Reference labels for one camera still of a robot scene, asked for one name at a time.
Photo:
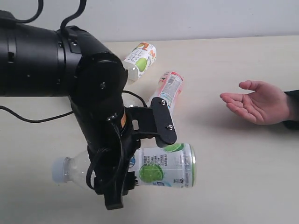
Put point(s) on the person's open hand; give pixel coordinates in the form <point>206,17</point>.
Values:
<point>265,105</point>

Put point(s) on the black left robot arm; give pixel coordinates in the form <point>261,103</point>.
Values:
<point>37,62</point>

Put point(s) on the lime label clear bottle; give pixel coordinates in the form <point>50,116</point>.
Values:
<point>171,166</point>

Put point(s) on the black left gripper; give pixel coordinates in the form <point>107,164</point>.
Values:
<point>119,136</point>

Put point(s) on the green apple label bottle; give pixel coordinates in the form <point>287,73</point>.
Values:
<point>139,60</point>

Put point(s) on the black sleeved forearm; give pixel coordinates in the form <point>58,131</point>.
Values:
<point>292,122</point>

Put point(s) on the pink label black-cap bottle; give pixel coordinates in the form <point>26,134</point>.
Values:
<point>169,87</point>

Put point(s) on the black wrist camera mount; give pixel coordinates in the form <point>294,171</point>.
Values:
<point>166,134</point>

